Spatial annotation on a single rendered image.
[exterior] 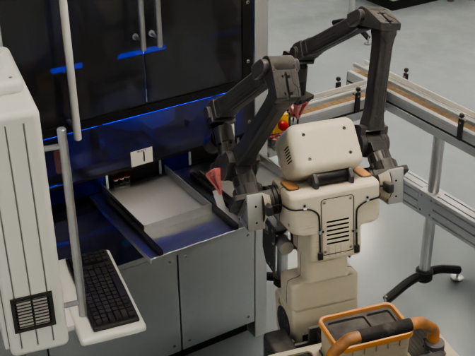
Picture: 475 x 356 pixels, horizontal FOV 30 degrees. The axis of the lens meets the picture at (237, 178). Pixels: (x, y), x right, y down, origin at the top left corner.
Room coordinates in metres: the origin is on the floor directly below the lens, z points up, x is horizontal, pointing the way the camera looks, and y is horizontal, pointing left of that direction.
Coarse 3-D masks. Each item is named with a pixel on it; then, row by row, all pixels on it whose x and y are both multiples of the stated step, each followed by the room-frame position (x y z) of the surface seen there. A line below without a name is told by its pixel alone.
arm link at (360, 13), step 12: (360, 12) 2.53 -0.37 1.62; (336, 24) 2.67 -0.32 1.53; (348, 24) 2.56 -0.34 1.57; (312, 36) 2.77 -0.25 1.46; (324, 36) 2.71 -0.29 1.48; (336, 36) 2.65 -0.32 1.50; (348, 36) 2.63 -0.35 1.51; (300, 48) 2.79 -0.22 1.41; (312, 48) 2.75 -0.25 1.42; (324, 48) 2.72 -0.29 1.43
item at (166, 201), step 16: (160, 176) 2.87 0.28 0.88; (176, 176) 2.82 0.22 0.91; (112, 192) 2.76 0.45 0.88; (128, 192) 2.76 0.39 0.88; (144, 192) 2.75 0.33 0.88; (160, 192) 2.75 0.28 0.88; (176, 192) 2.75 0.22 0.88; (192, 192) 2.72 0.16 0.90; (128, 208) 2.64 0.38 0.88; (144, 208) 2.64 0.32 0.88; (160, 208) 2.64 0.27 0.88; (176, 208) 2.64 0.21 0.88; (192, 208) 2.64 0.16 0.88; (208, 208) 2.61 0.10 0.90; (144, 224) 2.54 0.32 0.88; (160, 224) 2.51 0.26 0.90; (176, 224) 2.54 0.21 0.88
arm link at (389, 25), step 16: (368, 16) 2.52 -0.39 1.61; (384, 16) 2.52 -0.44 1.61; (384, 32) 2.47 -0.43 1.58; (384, 48) 2.46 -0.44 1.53; (384, 64) 2.45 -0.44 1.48; (368, 80) 2.47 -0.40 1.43; (384, 80) 2.44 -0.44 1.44; (368, 96) 2.45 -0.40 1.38; (384, 96) 2.44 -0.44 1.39; (368, 112) 2.43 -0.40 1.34; (384, 112) 2.43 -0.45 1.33; (368, 128) 2.40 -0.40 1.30; (384, 128) 2.42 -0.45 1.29
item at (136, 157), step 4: (144, 148) 2.77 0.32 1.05; (148, 148) 2.78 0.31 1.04; (152, 148) 2.79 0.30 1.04; (132, 152) 2.75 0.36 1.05; (136, 152) 2.76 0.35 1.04; (140, 152) 2.76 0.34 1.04; (148, 152) 2.78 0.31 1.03; (152, 152) 2.79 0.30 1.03; (132, 156) 2.75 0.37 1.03; (136, 156) 2.76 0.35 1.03; (140, 156) 2.76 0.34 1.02; (148, 156) 2.78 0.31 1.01; (152, 156) 2.79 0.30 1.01; (132, 160) 2.75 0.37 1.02; (136, 160) 2.75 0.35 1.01; (140, 160) 2.76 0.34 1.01; (148, 160) 2.78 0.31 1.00; (152, 160) 2.79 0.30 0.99; (132, 164) 2.75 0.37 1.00; (136, 164) 2.75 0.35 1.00; (140, 164) 2.76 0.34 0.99
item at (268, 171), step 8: (264, 160) 2.95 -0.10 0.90; (264, 168) 2.92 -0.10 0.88; (272, 168) 2.90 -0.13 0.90; (280, 168) 2.86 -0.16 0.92; (200, 176) 2.85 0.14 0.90; (256, 176) 2.87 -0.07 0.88; (264, 176) 2.86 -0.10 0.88; (272, 176) 2.86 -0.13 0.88; (280, 176) 2.85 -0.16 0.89; (224, 184) 2.80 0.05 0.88; (232, 184) 2.80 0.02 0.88; (264, 184) 2.80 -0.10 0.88; (224, 192) 2.70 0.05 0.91; (232, 192) 2.75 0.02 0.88
